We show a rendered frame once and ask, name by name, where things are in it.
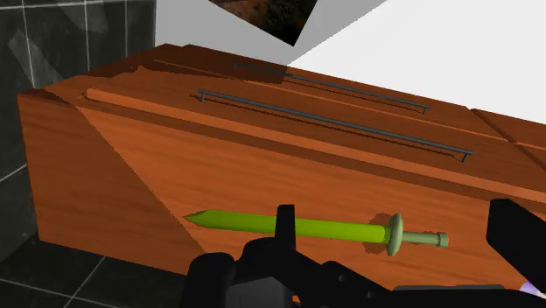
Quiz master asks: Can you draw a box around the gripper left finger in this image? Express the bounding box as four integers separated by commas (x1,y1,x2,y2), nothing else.
180,204,326,308

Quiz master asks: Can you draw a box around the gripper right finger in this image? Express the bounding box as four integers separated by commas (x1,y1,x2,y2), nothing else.
300,198,546,308

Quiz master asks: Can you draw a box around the green toy sword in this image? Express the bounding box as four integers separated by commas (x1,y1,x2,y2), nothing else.
183,209,450,257

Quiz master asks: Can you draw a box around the brown wooden chest of drawers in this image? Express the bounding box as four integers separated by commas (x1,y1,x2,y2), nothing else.
17,42,546,296

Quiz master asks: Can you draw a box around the dark wall picture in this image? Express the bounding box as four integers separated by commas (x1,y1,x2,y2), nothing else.
208,0,319,47

